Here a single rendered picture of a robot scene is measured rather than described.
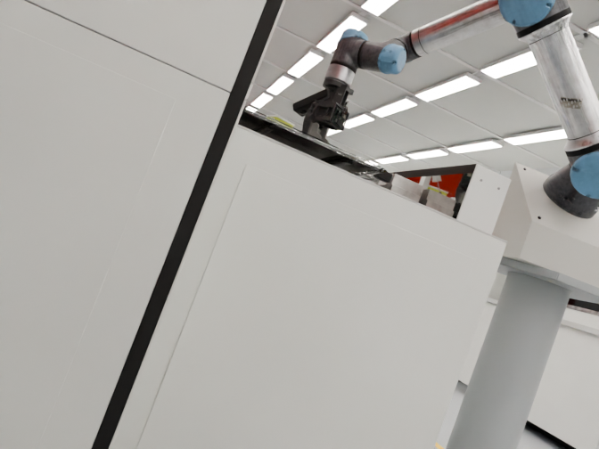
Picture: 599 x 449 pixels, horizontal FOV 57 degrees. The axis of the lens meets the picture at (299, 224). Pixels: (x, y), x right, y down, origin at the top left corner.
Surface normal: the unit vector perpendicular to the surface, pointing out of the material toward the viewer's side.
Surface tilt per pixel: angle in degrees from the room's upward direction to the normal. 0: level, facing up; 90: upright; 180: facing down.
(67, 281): 90
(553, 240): 90
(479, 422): 90
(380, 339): 90
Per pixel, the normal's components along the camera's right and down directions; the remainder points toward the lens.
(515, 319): -0.64, -0.29
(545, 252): 0.11, -0.01
